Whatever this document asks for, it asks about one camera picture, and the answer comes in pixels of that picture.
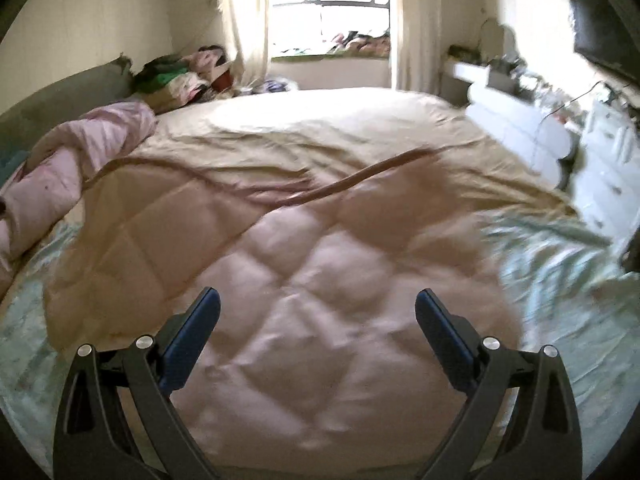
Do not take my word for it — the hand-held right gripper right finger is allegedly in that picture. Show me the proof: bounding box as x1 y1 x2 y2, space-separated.
415 288 583 480

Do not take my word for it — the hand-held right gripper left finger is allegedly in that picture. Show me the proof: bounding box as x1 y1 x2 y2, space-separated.
52 287 223 480

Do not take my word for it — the pink quilted coat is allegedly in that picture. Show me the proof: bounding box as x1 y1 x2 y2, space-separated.
42 147 526 480

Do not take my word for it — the pile of mixed clothes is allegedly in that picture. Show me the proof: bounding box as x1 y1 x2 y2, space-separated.
132 45 236 111

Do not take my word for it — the small heap of dark clothes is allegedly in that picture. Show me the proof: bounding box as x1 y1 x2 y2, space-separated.
250 77 301 95

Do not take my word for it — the clothes heap on windowsill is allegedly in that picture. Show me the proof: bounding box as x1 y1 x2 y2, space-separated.
325 30 391 58

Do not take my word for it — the pink rolled duvet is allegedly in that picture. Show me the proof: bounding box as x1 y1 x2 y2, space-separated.
0 100 158 291

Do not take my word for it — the white bed footboard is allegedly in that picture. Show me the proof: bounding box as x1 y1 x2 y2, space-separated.
465 82 581 191

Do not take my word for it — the white drawer cabinet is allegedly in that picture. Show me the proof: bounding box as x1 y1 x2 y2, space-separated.
570 95 640 256

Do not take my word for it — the bed with beige sheet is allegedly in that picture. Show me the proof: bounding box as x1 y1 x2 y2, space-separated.
0 85 640 480

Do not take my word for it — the white cluttered desk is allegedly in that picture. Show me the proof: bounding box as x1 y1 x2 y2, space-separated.
440 45 576 111

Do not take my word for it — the grey-green headboard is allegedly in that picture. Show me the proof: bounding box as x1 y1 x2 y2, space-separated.
0 55 133 161

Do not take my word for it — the round vanity mirror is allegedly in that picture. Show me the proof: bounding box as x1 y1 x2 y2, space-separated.
480 17 518 63

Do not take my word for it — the cream curtain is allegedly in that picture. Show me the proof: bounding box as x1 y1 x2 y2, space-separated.
387 0 441 93
215 0 273 86

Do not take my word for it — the dark-framed window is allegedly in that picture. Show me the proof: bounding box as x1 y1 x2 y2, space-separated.
270 0 392 58

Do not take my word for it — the black wall television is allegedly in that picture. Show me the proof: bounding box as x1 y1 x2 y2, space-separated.
567 0 640 86

